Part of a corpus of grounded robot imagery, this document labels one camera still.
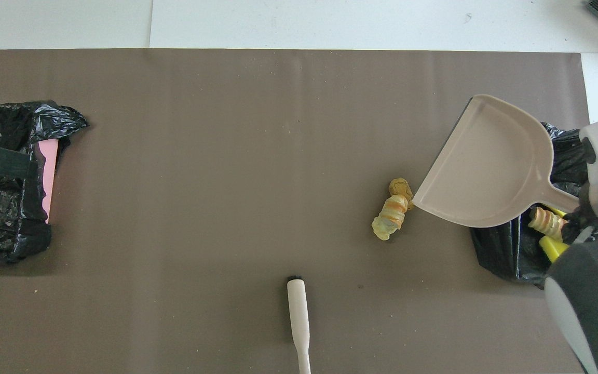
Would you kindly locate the brown toy bread chunk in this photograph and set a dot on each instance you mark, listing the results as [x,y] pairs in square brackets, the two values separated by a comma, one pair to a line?
[400,187]

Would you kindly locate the notched yellow sponge piece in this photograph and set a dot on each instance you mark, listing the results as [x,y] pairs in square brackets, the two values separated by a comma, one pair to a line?
[558,212]

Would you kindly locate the beige plastic dustpan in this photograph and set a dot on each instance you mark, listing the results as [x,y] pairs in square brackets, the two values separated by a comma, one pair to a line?
[486,166]

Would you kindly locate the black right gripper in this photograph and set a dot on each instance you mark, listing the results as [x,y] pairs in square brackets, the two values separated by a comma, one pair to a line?
[587,226]

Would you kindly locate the black bag lined trash bin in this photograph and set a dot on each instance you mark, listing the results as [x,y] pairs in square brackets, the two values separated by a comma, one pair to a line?
[506,254]

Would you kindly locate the brown table mat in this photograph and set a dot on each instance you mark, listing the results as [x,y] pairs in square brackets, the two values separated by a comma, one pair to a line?
[226,130]

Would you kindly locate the pink plastic bin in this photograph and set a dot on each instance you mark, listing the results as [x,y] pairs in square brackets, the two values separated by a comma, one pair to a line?
[49,176]

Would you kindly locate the beige hand brush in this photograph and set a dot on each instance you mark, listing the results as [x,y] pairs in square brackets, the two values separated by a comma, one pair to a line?
[299,311]

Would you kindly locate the orange striped toy croissant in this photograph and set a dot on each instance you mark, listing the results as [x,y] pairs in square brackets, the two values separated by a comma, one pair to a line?
[395,210]

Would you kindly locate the beige striped toy bread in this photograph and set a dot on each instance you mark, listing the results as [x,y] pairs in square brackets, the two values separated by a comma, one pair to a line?
[545,221]

